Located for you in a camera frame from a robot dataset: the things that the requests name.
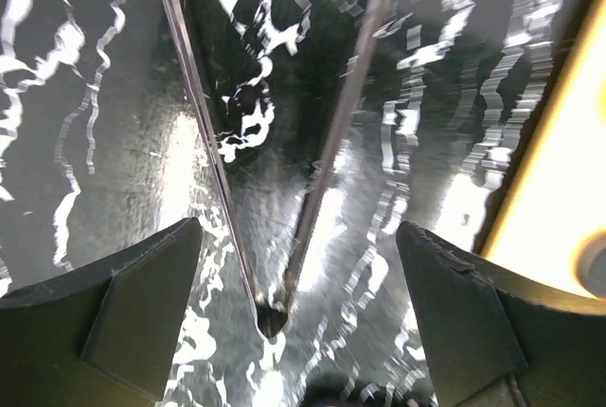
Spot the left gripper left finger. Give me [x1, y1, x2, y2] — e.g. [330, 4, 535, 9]
[1, 218, 203, 406]

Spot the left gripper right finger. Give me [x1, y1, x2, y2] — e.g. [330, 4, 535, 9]
[396, 221, 605, 406]

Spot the yellow plastic tray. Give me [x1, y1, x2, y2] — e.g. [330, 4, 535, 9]
[483, 0, 605, 299]

